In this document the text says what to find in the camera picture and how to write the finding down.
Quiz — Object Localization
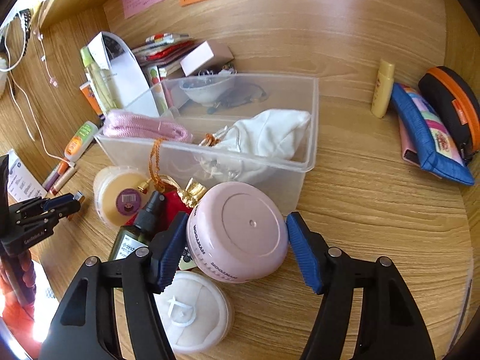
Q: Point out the dark green spray bottle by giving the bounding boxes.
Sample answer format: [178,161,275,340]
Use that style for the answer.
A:
[108,191,165,261]

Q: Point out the pink rope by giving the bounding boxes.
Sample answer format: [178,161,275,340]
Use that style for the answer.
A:
[101,109,195,144]

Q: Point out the red velvet pouch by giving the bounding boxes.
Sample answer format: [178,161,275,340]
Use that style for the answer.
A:
[124,191,193,236]

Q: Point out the white powder puff case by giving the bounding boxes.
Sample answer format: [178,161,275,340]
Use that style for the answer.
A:
[154,271,234,354]

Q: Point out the pink round jar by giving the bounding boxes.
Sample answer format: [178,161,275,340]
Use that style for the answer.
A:
[186,181,289,284]

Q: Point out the white drawstring cloth bag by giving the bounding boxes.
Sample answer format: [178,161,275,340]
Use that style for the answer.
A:
[198,109,311,184]

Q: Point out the person's left hand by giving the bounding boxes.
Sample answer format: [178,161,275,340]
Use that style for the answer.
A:
[1,253,37,307]

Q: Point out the lip balm sticks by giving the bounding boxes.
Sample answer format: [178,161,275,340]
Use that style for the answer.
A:
[42,161,76,196]

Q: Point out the white packet box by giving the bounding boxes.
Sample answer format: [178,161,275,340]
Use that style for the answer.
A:
[7,149,47,203]

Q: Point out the orange green glue tube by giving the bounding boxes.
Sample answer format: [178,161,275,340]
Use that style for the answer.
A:
[64,121,98,163]

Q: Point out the orange box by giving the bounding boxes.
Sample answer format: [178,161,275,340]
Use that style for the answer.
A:
[80,82,103,118]

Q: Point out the yellow green spray bottle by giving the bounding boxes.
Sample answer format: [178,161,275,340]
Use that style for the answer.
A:
[80,46,116,116]

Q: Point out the pink wallet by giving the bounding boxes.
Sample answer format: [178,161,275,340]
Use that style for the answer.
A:
[399,119,420,167]

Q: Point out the glass bowl of trinkets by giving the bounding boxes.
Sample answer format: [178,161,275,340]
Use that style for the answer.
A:
[179,69,236,107]

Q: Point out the stack of books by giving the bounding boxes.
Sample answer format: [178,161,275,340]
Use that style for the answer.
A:
[132,33,196,86]

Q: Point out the blue patterned pencil pouch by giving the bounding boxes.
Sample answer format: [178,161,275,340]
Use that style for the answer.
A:
[391,83,475,186]

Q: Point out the black beaded headband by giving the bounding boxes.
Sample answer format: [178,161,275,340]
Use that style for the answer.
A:
[17,8,33,57]

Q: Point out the clear plastic storage bin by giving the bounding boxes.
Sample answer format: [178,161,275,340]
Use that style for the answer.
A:
[95,73,320,215]

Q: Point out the white brown small box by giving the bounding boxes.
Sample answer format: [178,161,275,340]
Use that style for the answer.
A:
[180,41,234,77]

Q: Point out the yellow lotion tube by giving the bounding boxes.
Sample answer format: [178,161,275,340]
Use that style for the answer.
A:
[371,58,395,119]

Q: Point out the black orange zip case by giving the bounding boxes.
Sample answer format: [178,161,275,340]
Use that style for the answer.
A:
[418,66,480,164]

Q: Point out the white charging cable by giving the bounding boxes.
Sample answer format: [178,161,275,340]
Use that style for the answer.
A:
[0,6,73,166]

